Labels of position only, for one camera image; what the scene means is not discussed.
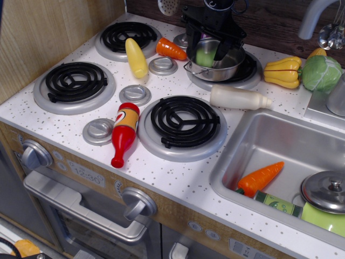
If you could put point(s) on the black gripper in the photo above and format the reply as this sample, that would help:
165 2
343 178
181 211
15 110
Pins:
216 21

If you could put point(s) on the green toy broccoli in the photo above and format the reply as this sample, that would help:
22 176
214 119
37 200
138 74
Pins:
205 57

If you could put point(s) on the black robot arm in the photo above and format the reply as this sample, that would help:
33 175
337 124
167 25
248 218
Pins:
215 20

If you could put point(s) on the steel pot lid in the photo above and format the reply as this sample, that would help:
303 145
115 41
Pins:
325 191

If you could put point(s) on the purple toy onion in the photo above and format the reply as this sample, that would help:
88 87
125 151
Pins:
204 36

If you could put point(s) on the silver stovetop knob back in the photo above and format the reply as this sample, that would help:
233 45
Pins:
181 41

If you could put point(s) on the silver stovetop knob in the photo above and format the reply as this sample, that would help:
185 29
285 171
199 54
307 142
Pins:
98 132
163 66
181 41
136 94

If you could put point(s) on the short orange toy carrot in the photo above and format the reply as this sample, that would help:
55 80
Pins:
167 48

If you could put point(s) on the hanging perforated skimmer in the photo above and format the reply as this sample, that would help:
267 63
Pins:
168 7

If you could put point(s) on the back right stove burner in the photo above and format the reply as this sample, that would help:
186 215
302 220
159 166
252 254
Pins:
247 76

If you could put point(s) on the stove burner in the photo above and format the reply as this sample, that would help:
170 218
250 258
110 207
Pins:
182 129
110 43
74 88
247 76

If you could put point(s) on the silver stovetop knob middle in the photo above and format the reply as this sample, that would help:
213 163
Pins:
163 66

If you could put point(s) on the cream toy bottle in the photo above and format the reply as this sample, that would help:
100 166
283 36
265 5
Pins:
231 97

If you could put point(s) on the yellow toy corn cob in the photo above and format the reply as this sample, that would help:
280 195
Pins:
136 59

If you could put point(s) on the yellow toy bell pepper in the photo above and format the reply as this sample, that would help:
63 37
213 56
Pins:
285 72

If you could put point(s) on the silver stovetop knob lower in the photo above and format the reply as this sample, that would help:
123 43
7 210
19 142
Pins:
136 94

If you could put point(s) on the front right stove burner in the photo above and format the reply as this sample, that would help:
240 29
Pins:
182 129

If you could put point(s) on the back left stove burner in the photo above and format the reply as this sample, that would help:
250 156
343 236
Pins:
110 43

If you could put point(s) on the silver faucet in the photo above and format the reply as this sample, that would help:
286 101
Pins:
311 18

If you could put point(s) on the small yellow toy vegetable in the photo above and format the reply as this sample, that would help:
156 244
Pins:
318 52

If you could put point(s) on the green toy cabbage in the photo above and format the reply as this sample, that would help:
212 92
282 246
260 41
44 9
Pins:
321 73

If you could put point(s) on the red toy ketchup bottle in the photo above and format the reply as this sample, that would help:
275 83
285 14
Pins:
124 131

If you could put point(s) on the hanging metal spoons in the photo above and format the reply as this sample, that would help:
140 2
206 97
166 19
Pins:
331 36

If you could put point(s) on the front left stove burner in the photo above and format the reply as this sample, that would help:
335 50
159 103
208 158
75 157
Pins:
74 88

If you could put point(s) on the silver stovetop knob front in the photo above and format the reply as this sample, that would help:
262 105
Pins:
98 132

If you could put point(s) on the silver sink basin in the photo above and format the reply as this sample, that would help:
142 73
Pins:
264 137

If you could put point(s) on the long orange toy carrot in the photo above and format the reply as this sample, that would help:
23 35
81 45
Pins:
258 179

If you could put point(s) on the right oven dial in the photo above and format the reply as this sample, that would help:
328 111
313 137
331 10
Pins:
137 203

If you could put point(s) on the oven dial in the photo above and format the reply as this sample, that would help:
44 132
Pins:
35 155
137 203

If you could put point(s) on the green labelled toy can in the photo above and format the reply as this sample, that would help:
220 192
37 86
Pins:
278 203

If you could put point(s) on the left oven dial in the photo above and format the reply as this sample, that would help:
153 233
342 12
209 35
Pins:
35 155

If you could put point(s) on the light green plate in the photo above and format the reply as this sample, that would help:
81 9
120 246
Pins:
328 221

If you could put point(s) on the orange object on floor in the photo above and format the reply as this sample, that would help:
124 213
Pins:
26 248

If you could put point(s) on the steel pot with handles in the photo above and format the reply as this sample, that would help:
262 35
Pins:
222 70

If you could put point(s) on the silver oven door handle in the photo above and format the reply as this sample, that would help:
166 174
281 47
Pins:
67 200

